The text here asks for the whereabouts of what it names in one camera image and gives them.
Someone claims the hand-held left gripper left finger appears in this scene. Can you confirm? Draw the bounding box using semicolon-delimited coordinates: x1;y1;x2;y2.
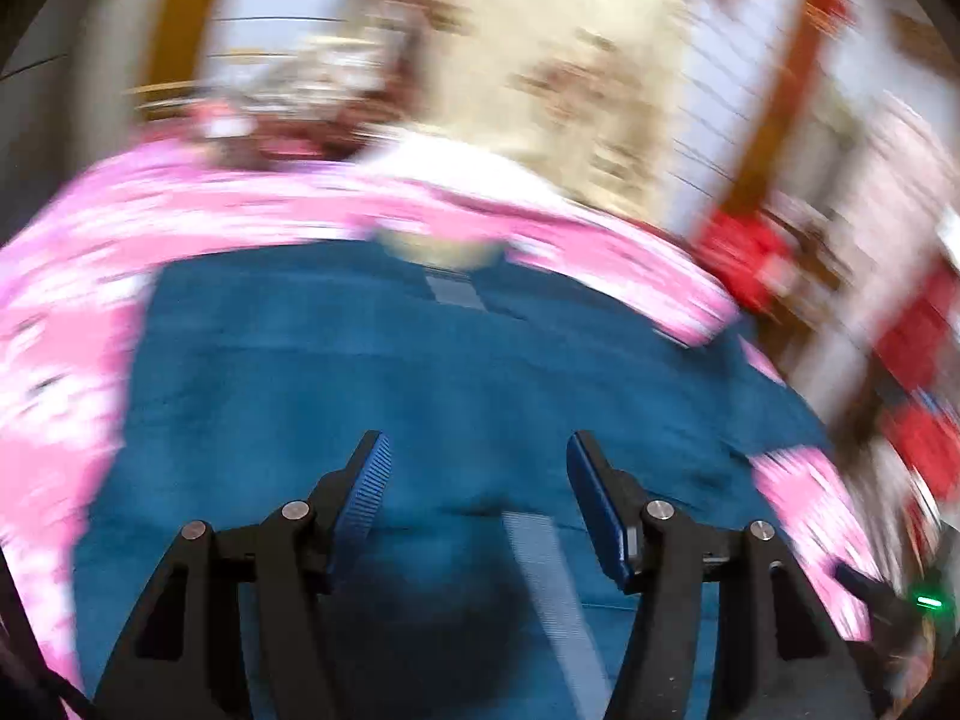
91;430;392;720

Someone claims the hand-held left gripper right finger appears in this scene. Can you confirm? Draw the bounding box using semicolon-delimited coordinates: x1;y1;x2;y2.
566;430;878;720

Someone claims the blue garment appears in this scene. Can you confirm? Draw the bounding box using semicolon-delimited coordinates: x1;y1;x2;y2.
73;240;833;720

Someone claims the red cloth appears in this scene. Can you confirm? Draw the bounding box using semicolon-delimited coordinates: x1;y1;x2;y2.
694;210;788;316

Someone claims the white pillow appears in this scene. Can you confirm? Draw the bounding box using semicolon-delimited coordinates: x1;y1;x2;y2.
352;127;578;207

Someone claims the pink printed blanket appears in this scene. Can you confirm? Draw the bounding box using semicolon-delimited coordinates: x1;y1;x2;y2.
0;142;890;713

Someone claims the cream patterned curtain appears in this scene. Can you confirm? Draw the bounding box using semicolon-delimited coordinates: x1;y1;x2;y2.
352;0;698;203

